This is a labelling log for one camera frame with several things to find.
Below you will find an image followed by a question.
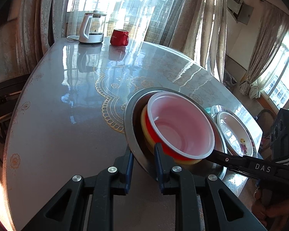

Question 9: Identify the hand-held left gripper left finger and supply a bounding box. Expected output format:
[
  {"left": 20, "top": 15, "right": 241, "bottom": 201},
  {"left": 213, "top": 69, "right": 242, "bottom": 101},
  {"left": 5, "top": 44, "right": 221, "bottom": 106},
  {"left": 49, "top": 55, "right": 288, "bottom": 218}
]
[{"left": 22, "top": 147, "right": 135, "bottom": 231}]

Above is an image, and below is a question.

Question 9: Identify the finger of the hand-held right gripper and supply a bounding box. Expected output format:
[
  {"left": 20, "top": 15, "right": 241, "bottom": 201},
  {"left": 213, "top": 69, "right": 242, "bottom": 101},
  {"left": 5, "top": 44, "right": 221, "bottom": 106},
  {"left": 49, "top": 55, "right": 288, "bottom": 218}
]
[
  {"left": 206, "top": 150, "right": 278, "bottom": 180},
  {"left": 225, "top": 168, "right": 259, "bottom": 180}
]

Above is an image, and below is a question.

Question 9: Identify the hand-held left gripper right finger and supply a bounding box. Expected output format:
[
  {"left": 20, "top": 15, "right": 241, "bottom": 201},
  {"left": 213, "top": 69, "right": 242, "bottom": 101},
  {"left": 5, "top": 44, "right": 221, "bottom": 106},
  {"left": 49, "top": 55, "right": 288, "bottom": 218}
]
[{"left": 154, "top": 143, "right": 268, "bottom": 231}]

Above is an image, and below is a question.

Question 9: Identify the small white floral plate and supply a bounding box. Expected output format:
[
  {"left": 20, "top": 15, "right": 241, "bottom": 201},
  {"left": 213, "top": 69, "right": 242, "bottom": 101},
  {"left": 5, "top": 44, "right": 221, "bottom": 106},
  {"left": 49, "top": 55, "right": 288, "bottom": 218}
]
[{"left": 217, "top": 112, "right": 254, "bottom": 156}]

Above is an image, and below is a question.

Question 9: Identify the yellow bowl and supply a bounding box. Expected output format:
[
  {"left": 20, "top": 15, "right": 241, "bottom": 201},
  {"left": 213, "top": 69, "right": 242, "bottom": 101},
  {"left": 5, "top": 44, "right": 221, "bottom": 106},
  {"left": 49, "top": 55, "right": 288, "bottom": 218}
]
[{"left": 141, "top": 105, "right": 204, "bottom": 165}]

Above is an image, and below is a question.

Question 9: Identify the steel bowl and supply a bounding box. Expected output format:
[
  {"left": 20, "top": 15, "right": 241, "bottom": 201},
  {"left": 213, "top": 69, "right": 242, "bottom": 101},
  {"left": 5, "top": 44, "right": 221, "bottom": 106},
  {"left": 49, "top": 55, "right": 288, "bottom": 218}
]
[{"left": 123, "top": 87, "right": 228, "bottom": 181}]

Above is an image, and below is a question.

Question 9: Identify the red plastic bowl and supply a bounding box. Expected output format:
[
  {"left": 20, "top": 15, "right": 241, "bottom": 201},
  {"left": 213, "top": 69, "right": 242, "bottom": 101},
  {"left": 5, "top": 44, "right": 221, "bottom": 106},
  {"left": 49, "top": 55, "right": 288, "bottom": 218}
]
[{"left": 146, "top": 92, "right": 215, "bottom": 162}]

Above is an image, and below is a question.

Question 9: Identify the large white printed plate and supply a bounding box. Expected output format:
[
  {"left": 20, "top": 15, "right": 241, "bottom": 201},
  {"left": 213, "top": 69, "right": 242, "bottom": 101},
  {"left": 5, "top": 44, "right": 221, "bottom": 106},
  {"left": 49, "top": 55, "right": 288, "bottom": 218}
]
[{"left": 211, "top": 105, "right": 257, "bottom": 157}]

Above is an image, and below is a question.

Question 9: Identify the person's right hand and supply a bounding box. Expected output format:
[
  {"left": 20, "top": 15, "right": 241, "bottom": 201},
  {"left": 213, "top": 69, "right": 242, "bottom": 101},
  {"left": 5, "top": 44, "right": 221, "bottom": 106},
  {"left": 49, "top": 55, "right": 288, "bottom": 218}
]
[{"left": 252, "top": 192, "right": 289, "bottom": 231}]

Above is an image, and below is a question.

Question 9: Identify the round-backed wooden chair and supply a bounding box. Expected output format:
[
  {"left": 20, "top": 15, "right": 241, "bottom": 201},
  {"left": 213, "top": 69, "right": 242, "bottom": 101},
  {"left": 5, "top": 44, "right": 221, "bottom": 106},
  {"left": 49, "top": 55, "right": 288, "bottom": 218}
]
[{"left": 255, "top": 109, "right": 275, "bottom": 136}]

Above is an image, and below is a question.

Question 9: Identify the side window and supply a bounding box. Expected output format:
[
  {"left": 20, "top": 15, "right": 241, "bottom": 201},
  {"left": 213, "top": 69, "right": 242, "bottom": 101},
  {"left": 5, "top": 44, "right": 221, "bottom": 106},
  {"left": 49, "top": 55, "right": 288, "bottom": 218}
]
[{"left": 260, "top": 29, "right": 289, "bottom": 111}]

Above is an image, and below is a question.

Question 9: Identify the beige curtain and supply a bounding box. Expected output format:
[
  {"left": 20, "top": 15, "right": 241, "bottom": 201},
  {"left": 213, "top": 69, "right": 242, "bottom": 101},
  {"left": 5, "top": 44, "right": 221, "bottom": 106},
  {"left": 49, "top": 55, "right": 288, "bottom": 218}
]
[
  {"left": 239, "top": 5, "right": 289, "bottom": 99},
  {"left": 16, "top": 0, "right": 74, "bottom": 75},
  {"left": 144, "top": 0, "right": 228, "bottom": 82}
]

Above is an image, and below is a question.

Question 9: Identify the red mug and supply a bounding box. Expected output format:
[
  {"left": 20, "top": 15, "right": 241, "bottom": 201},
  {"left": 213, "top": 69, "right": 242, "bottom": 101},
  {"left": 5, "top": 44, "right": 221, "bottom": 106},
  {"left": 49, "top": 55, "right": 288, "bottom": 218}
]
[{"left": 110, "top": 28, "right": 129, "bottom": 46}]

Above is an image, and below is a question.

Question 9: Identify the dark wooden chair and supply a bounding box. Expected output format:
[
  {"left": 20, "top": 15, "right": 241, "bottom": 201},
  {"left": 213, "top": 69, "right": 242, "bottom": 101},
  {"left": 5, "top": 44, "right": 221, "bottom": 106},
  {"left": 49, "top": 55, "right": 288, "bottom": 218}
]
[{"left": 0, "top": 74, "right": 32, "bottom": 164}]

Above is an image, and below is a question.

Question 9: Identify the sheer white curtain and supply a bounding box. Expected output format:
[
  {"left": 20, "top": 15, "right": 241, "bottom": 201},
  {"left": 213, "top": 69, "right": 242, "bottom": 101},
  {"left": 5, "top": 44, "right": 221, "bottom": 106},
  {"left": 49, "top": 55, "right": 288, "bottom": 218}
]
[{"left": 67, "top": 0, "right": 174, "bottom": 44}]

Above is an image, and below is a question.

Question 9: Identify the large barred window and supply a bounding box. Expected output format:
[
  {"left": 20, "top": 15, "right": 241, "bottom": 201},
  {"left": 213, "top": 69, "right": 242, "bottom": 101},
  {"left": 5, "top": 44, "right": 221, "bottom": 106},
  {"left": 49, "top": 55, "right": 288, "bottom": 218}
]
[{"left": 67, "top": 0, "right": 195, "bottom": 42}]

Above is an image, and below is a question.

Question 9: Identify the wall electrical box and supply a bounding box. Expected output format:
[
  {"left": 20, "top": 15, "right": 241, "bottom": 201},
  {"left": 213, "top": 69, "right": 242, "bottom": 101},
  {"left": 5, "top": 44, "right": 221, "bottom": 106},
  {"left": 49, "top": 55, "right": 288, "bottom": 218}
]
[{"left": 226, "top": 0, "right": 255, "bottom": 25}]

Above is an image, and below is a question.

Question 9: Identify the glass kettle with white handle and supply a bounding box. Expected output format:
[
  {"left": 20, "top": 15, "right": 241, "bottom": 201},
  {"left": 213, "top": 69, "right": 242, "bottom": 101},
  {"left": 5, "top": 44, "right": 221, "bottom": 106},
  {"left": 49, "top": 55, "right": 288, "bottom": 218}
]
[{"left": 78, "top": 11, "right": 104, "bottom": 44}]

